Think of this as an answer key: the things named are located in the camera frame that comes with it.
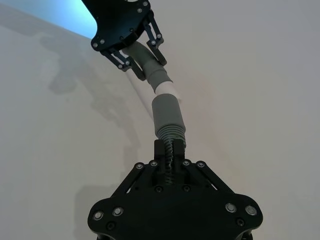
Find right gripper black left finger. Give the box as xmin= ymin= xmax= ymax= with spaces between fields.
xmin=114 ymin=139 xmax=168 ymax=197

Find grey smooth hose with cuff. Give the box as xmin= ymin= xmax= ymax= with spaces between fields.
xmin=121 ymin=41 xmax=174 ymax=89

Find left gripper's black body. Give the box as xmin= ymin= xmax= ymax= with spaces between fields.
xmin=81 ymin=0 xmax=155 ymax=53

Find grey corrugated hose with cuff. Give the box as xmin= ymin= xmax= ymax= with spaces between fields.
xmin=151 ymin=92 xmax=188 ymax=186

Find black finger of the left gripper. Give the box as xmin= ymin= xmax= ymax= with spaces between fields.
xmin=100 ymin=46 xmax=147 ymax=82
xmin=141 ymin=11 xmax=168 ymax=67

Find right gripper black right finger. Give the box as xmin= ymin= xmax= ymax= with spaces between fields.
xmin=173 ymin=139 xmax=235 ymax=197

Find white plastic hose connector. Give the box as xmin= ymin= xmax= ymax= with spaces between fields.
xmin=152 ymin=80 xmax=183 ymax=102

